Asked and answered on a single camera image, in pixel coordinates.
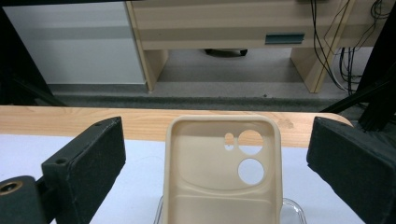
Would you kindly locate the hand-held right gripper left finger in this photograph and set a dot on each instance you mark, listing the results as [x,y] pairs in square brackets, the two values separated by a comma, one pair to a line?
[87,168]

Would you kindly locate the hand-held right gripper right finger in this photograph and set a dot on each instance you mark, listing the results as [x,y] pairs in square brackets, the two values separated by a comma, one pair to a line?
[355,168]

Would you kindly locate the clear plastic packaging tray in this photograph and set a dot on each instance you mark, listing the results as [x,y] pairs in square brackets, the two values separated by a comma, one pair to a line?
[294,213]

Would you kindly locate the beige phone case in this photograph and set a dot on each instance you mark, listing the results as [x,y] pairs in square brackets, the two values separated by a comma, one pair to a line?
[202,193]

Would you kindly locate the white table sheet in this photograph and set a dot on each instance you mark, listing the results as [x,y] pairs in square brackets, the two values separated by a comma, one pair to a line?
[140,186]

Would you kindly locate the wooden board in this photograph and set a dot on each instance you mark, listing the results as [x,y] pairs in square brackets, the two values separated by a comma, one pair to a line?
[143,124]

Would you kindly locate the white cabinet panel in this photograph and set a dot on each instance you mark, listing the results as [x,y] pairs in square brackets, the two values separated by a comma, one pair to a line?
[77,46]

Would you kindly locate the black curtain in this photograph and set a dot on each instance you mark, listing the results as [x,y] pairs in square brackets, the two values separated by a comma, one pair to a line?
[15,56]

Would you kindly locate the grey desk label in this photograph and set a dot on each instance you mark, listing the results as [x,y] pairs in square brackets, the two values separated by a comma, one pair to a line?
[284,38]

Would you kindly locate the black chair base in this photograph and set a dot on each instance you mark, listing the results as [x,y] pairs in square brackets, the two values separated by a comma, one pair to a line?
[226,52]

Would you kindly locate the light wooden desk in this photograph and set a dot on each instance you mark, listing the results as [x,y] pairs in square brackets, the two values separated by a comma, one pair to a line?
[218,21]

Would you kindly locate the black frame strut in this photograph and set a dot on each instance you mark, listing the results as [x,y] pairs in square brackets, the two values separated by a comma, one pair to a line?
[40,93]
[373,93]

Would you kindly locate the black frame crossbar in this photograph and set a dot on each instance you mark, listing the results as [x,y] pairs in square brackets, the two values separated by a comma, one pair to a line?
[62,2]

